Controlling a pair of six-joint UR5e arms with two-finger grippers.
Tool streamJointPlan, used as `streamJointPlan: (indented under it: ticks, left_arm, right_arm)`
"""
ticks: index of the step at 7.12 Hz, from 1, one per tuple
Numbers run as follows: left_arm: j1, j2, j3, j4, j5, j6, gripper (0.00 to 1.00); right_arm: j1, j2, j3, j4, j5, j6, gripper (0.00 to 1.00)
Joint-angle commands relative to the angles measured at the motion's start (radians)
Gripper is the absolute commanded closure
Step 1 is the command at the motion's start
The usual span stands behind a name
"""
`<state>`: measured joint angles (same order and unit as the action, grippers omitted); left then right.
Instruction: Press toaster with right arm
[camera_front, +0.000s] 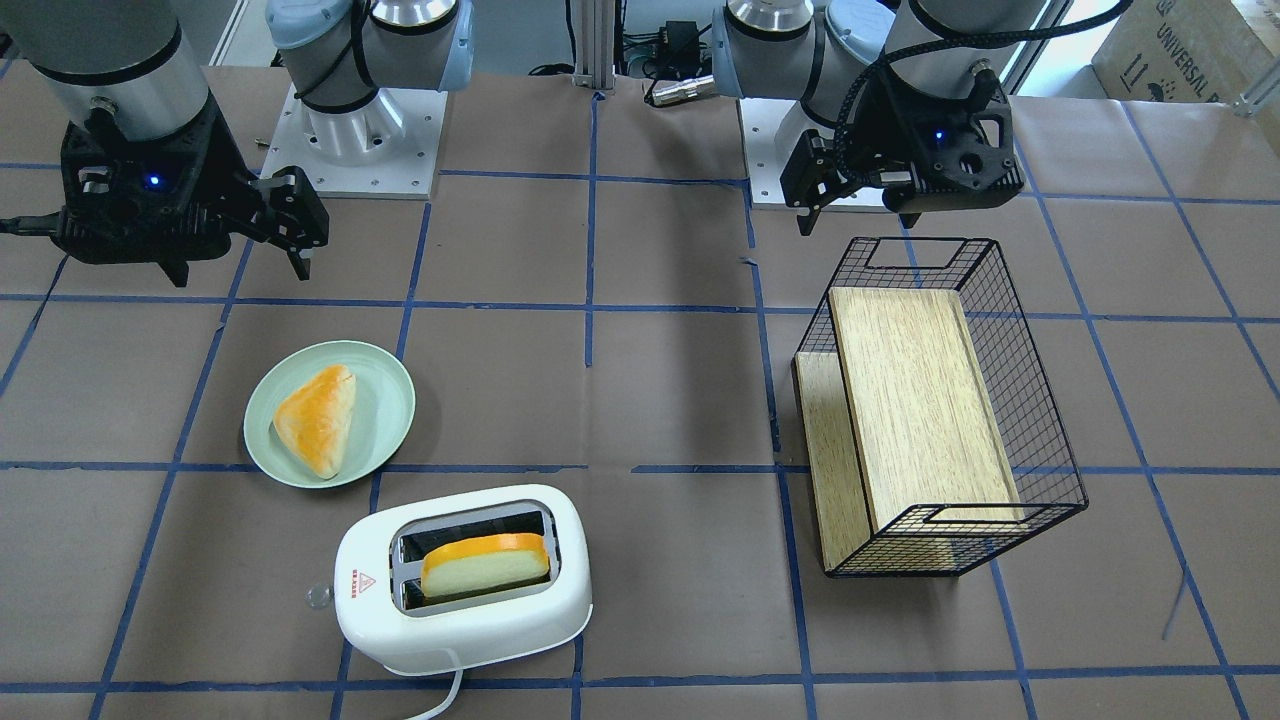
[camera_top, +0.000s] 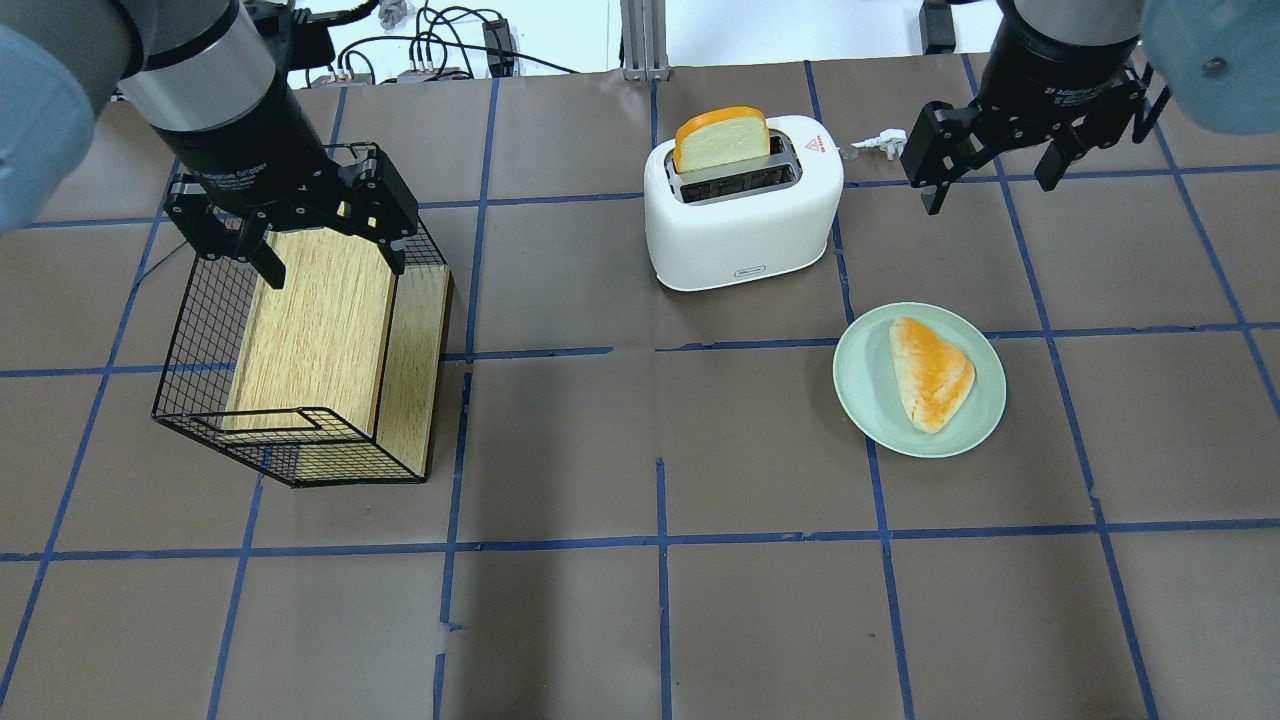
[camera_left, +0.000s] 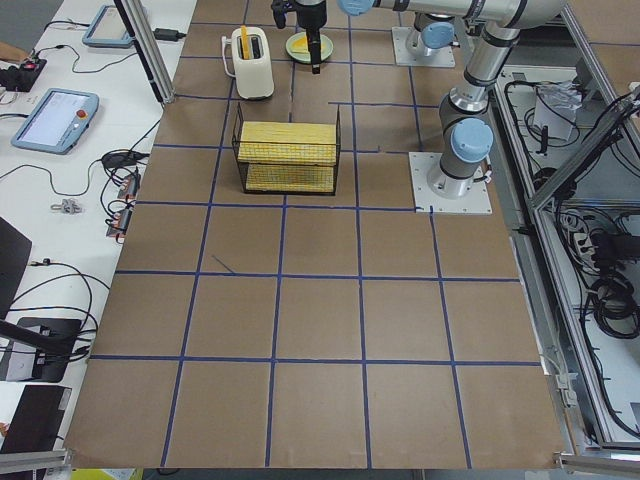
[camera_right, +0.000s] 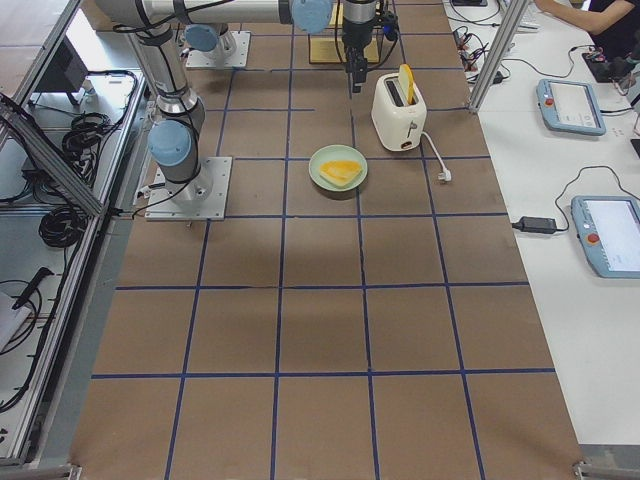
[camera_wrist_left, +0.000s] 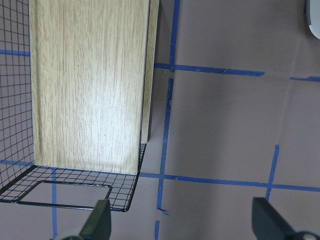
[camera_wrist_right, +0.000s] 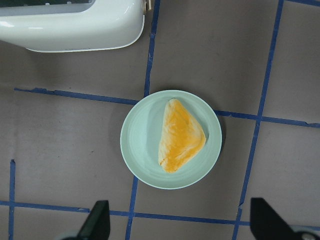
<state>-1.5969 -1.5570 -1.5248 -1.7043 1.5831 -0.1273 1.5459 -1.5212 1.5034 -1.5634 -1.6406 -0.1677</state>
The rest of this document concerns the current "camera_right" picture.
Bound aluminium frame post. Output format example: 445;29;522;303
468;0;527;113

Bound bread slice in toaster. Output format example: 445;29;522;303
398;64;415;105

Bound blue teach pendant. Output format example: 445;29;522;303
536;79;606;136
571;196;639;279

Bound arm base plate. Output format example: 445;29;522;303
143;157;232;221
184;30;252;69

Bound black monitor on floor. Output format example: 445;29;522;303
27;36;88;107

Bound black cable coil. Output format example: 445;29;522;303
38;205;81;249

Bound black power adapter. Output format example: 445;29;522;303
511;216;558;234

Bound white toaster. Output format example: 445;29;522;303
371;73;427;152

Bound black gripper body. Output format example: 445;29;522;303
342;19;375;50

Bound triangular bread on plate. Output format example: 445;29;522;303
319;160;362;187

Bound person in black shirt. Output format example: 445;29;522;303
535;0;639;54

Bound upper blue teach pendant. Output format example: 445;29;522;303
536;79;606;136

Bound white toaster power cord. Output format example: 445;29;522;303
420;131;455;184

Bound light green plate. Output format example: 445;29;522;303
309;145;368;192

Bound black wire basket shelf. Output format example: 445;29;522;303
308;1;398;70

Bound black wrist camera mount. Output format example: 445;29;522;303
375;0;399;42

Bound lower blue teach pendant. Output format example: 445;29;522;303
571;196;639;279

